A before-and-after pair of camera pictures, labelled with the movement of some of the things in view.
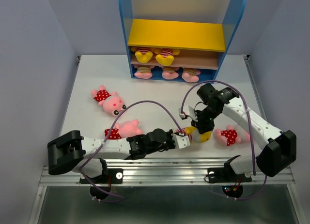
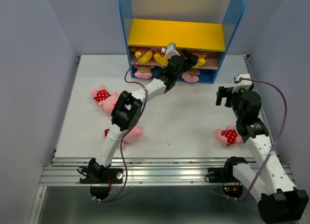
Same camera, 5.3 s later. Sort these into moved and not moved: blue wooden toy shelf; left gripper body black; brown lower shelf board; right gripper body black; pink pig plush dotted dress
Moved: right gripper body black; left gripper body black
Not moved: brown lower shelf board; pink pig plush dotted dress; blue wooden toy shelf
